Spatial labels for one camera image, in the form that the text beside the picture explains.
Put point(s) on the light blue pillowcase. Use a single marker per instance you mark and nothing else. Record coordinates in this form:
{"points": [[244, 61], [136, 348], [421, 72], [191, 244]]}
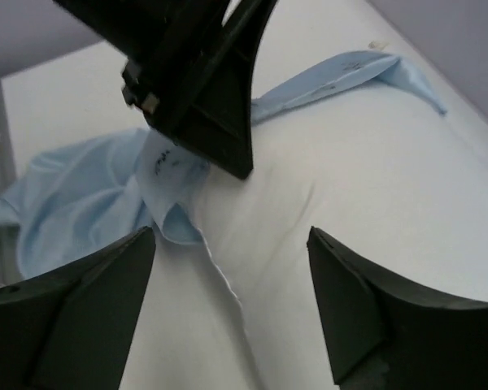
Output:
{"points": [[77, 199]]}

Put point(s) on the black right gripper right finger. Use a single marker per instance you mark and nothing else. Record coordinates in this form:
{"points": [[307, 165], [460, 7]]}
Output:
{"points": [[384, 331]]}

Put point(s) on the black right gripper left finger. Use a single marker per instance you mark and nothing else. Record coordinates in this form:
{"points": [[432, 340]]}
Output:
{"points": [[72, 327]]}

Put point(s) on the white pillow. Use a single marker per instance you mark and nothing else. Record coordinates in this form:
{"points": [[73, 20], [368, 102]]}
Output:
{"points": [[374, 167]]}

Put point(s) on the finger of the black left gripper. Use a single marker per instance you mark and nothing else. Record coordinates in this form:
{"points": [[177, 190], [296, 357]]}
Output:
{"points": [[193, 84], [146, 32]]}

